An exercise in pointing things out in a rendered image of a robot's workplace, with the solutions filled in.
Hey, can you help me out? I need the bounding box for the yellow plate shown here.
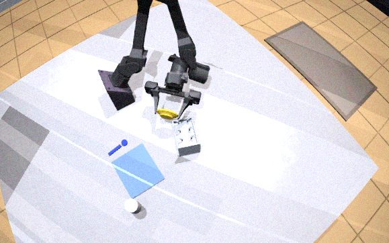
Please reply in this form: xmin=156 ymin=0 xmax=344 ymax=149
xmin=157 ymin=109 xmax=178 ymax=119

